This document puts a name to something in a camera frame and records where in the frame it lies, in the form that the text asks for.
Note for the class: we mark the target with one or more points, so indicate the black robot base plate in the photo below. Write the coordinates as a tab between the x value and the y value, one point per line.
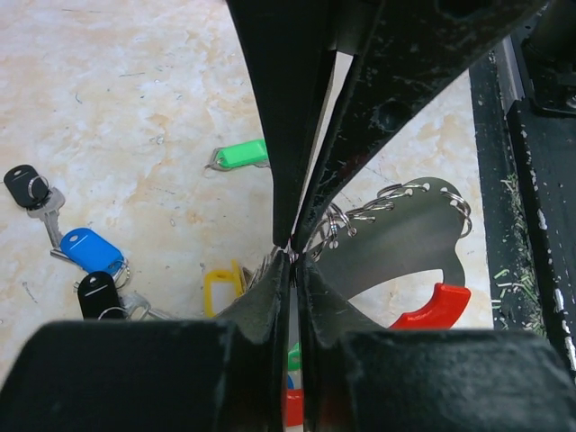
527	173

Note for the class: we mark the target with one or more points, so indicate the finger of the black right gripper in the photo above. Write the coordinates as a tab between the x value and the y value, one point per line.
414	50
289	50

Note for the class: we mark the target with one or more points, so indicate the red-handled metal key organizer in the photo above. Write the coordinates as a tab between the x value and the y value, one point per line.
412	228

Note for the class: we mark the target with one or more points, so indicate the key with blue tag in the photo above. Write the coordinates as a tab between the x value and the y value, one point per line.
90	251

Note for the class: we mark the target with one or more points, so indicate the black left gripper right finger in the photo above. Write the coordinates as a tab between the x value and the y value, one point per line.
359	376

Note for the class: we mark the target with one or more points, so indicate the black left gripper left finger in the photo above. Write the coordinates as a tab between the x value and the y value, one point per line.
221	374

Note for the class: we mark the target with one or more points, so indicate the key with green tag on ring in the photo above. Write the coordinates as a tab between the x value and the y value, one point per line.
294	358

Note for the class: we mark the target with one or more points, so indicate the key with yellow tag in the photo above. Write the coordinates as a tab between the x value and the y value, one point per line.
221	287

